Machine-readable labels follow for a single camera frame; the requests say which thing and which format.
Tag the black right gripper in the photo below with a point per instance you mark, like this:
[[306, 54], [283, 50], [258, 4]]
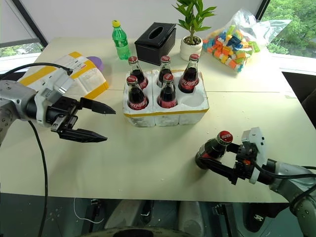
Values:
[[245, 170]]

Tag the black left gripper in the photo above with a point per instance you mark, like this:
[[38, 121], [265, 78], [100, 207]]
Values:
[[63, 111]]

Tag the glass cola bottle red cap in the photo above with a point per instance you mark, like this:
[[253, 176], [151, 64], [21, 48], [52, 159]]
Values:
[[138, 74], [212, 148], [165, 69], [137, 98], [167, 97], [188, 81]]

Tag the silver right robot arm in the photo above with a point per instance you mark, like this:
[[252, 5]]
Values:
[[286, 172]]

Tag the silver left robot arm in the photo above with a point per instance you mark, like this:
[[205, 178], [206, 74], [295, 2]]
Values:
[[12, 96]]

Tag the white box with yellow tape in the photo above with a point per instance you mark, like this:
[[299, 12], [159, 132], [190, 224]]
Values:
[[91, 79]]

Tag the white foam crate yellow tape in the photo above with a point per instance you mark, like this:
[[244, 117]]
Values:
[[192, 116]]

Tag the black tissue box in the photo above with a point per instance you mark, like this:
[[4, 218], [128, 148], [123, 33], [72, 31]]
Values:
[[153, 49]]

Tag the purple round object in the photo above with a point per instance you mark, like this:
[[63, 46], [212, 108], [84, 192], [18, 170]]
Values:
[[97, 63]]

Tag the black shoe with white logo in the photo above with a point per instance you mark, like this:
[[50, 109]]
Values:
[[256, 218]]

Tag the grey rounded shape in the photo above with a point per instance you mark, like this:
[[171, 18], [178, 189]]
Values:
[[192, 217]]

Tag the green plastic soda bottle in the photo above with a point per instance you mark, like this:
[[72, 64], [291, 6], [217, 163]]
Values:
[[121, 44]]

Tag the dark chair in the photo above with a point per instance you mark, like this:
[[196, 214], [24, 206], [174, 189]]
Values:
[[306, 84]]

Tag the clear bag of colourful blocks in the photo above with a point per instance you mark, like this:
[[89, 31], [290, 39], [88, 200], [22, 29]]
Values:
[[229, 47]]

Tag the green plant in white pot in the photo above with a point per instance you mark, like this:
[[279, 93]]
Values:
[[191, 50]]

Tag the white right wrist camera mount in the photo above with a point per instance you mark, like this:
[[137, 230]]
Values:
[[258, 143]]

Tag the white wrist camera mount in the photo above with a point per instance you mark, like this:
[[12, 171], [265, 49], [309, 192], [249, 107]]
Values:
[[53, 80], [258, 143]]

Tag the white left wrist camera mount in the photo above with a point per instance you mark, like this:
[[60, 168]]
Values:
[[53, 80]]

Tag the black window frame bar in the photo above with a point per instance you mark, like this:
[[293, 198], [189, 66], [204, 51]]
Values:
[[34, 24], [263, 10]]

